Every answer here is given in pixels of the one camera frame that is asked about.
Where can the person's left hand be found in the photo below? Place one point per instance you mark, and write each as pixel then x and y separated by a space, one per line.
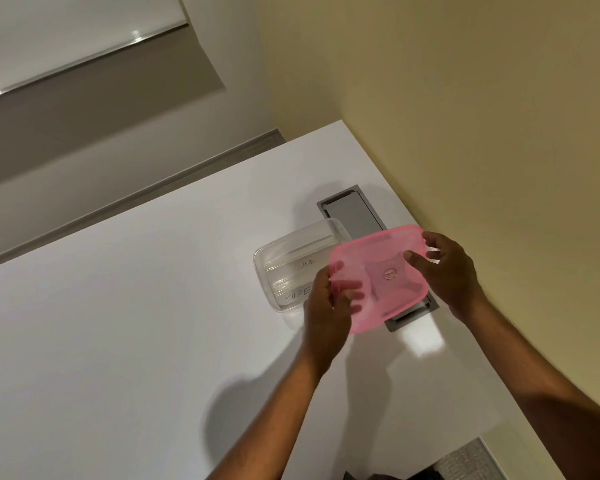
pixel 322 324

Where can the person's right hand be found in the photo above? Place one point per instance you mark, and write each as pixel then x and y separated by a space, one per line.
pixel 455 279

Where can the person's left fingers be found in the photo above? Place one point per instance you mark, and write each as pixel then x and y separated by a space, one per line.
pixel 347 289

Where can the person's right thumb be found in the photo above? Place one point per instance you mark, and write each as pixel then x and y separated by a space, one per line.
pixel 417 262

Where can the pink translucent plastic lid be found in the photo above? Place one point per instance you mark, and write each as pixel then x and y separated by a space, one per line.
pixel 380 274

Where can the person's left forearm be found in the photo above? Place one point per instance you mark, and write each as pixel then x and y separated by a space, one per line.
pixel 275 424

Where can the person's right forearm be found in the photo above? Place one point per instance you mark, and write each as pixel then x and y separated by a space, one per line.
pixel 535 379

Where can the clear plastic food container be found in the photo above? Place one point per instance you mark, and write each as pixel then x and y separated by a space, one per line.
pixel 292 267

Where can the white roller blind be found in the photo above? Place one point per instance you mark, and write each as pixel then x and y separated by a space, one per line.
pixel 80 54

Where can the grey window sill rail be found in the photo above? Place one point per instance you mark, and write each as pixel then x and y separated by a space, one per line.
pixel 145 192

